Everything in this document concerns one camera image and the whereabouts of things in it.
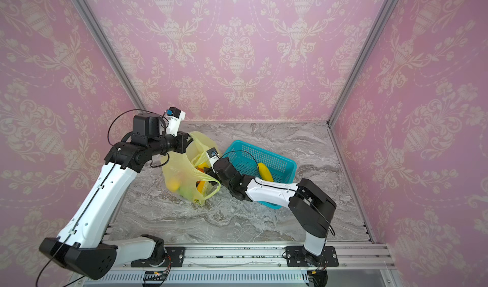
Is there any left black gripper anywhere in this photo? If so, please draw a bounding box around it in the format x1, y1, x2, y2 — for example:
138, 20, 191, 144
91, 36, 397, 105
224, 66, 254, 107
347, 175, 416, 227
147, 130, 196, 156

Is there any yellow banana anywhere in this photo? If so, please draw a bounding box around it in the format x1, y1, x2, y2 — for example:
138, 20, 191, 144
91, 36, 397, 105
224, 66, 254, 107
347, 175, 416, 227
257, 163, 274, 182

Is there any yellow-green plastic bag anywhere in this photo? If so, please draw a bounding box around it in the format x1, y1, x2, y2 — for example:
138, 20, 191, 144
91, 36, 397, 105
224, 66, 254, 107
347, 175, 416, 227
161, 132, 221, 206

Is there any green fruit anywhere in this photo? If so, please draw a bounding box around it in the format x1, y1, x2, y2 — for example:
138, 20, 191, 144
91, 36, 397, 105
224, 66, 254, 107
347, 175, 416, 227
178, 186, 196, 201

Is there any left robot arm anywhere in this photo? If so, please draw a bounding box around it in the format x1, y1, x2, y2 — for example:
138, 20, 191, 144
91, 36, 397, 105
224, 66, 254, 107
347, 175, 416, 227
39, 107, 193, 279

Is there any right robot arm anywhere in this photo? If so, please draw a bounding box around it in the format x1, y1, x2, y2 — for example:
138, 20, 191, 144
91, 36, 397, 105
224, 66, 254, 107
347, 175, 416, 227
210, 157, 337, 267

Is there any orange round fruit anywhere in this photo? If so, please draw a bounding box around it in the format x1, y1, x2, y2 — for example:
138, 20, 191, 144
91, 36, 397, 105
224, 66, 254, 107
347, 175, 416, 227
196, 163, 208, 194

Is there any teal plastic basket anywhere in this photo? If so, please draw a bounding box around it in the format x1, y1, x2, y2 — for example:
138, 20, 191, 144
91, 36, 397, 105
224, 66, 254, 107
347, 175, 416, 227
219, 140, 297, 210

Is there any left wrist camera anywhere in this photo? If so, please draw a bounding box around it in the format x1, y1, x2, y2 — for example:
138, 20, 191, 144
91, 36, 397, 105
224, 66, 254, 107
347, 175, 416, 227
165, 107, 186, 137

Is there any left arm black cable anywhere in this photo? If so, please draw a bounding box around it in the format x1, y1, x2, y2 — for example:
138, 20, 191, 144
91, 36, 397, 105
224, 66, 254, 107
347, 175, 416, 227
35, 108, 170, 287

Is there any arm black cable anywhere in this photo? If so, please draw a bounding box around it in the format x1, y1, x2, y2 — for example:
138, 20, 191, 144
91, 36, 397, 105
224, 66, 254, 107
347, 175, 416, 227
35, 108, 170, 287
220, 150, 336, 237

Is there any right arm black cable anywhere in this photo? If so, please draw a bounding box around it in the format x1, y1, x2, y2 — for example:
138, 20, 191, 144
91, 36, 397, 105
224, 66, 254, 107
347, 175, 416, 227
220, 150, 336, 237

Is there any aluminium front rail frame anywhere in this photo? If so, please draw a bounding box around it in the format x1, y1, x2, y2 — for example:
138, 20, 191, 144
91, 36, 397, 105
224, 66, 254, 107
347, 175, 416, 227
68, 243, 393, 287

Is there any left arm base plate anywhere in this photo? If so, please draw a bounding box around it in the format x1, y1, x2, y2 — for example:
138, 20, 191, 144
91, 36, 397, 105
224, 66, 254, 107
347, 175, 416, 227
130, 246, 186, 269

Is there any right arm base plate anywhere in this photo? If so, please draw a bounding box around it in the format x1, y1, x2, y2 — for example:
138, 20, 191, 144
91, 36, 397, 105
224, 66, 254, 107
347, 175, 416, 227
282, 246, 339, 268

